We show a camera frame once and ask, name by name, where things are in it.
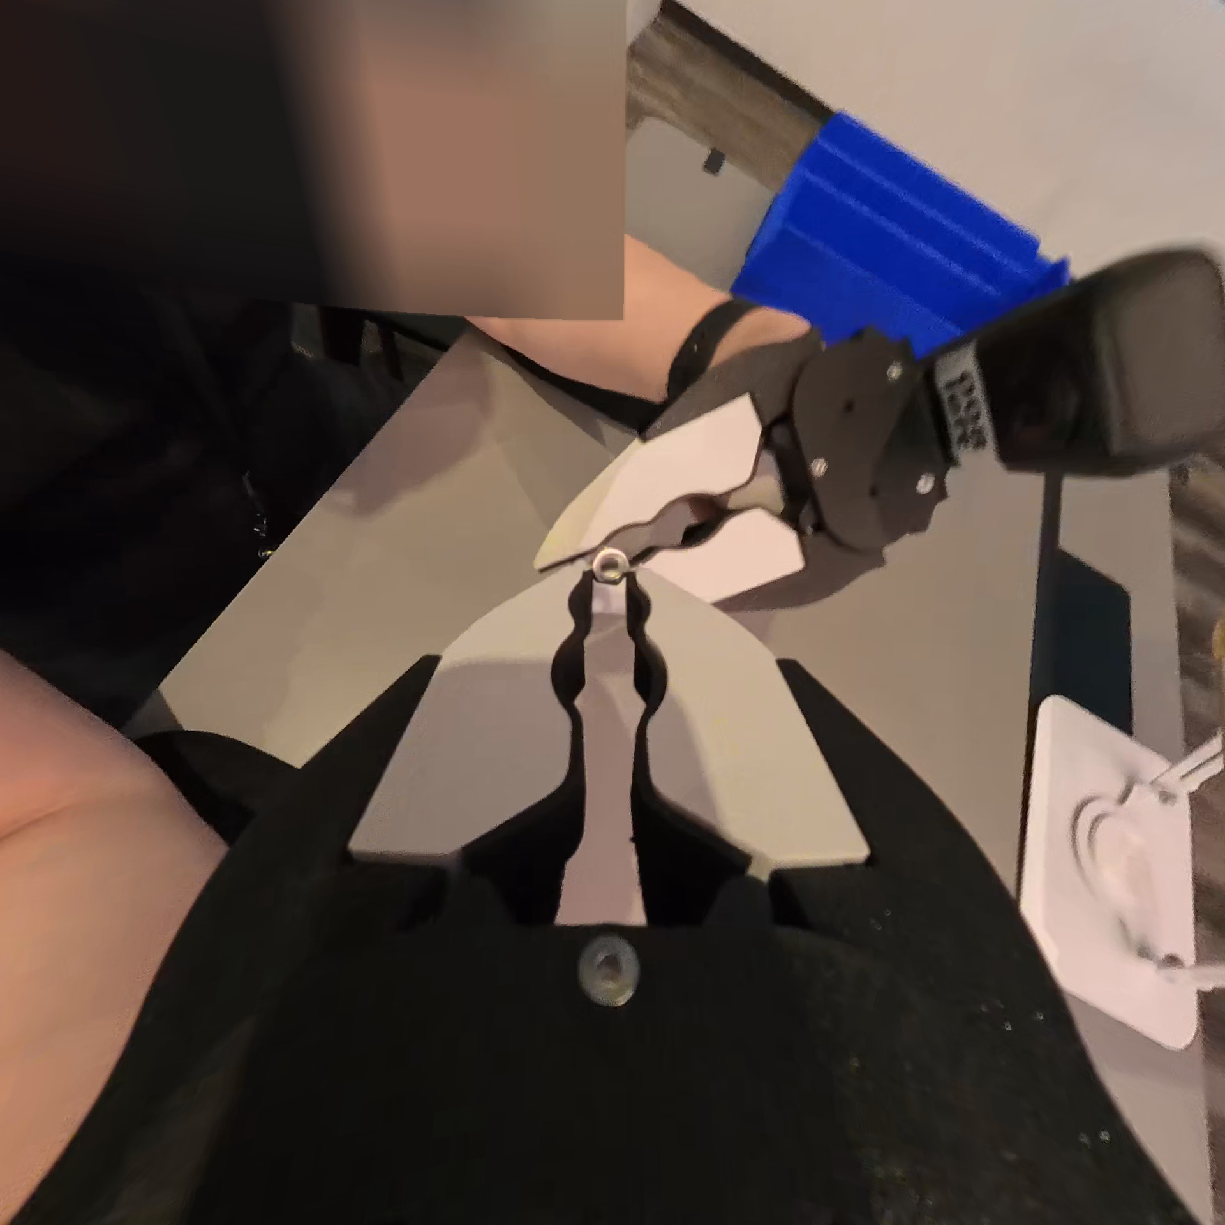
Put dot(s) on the person's right forearm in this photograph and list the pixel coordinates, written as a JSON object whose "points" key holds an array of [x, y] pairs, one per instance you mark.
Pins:
{"points": [[68, 908]]}

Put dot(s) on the person's left hand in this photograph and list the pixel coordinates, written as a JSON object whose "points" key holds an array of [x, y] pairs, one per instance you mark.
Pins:
{"points": [[766, 348]]}

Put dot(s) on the person's black shirt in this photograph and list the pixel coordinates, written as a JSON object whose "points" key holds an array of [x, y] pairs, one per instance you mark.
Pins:
{"points": [[144, 526]]}

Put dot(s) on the dark chair seat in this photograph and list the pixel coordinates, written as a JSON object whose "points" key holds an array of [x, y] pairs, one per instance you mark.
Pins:
{"points": [[221, 774]]}

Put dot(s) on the silver hex nut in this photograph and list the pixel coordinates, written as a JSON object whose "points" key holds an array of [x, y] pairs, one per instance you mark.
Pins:
{"points": [[609, 564]]}

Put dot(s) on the dark recessed desk panel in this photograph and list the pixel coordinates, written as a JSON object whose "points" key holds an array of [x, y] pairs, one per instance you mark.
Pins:
{"points": [[1092, 621]]}

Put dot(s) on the blue plastic bin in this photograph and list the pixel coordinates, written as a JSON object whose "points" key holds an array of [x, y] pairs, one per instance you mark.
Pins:
{"points": [[861, 239]]}

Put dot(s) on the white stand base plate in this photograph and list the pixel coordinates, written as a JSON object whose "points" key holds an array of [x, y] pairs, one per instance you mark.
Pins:
{"points": [[1062, 822]]}

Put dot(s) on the person's left forearm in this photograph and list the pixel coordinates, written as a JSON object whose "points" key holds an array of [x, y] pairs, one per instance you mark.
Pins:
{"points": [[622, 325]]}

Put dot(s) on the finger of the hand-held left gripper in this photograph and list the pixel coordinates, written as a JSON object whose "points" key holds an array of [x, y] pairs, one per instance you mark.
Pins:
{"points": [[670, 459], [747, 554]]}

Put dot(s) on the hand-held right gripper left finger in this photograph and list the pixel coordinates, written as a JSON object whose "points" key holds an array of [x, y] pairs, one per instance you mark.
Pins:
{"points": [[460, 736]]}

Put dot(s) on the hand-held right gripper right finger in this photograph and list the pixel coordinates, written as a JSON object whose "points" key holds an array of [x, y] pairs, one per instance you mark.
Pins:
{"points": [[747, 747]]}

